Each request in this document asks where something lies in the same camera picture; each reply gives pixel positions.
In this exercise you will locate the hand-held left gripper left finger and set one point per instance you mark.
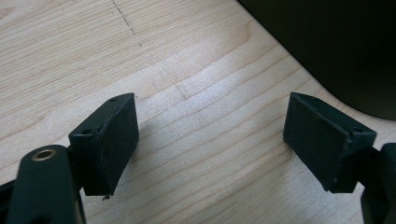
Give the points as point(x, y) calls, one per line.
point(106, 146)

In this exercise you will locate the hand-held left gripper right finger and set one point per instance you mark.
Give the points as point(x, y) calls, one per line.
point(323, 143)

